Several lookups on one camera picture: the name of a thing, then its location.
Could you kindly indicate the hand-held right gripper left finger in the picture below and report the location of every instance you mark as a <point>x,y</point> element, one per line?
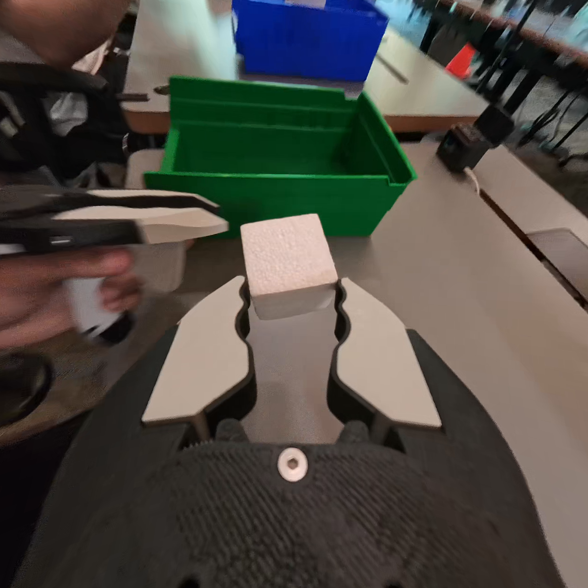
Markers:
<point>197,363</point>

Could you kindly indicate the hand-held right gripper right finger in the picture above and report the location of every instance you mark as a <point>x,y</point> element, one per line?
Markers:
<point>383,363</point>

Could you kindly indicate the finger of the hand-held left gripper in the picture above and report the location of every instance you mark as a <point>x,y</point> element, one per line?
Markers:
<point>138,194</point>
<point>183,223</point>

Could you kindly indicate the person's left hand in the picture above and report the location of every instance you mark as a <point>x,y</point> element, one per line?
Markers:
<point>27,298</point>

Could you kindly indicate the green plastic bin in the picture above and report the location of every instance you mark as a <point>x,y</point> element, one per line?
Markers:
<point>275,202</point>

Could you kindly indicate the blue plastic bin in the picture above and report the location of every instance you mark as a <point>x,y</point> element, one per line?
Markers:
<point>303,36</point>

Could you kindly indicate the black power adapter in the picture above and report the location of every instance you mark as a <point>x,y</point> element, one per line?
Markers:
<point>464,142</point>

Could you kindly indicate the brown-edged table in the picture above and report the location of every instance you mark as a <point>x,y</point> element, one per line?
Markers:
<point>436,101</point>

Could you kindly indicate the orange cone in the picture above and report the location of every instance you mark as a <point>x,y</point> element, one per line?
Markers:
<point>461,62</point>

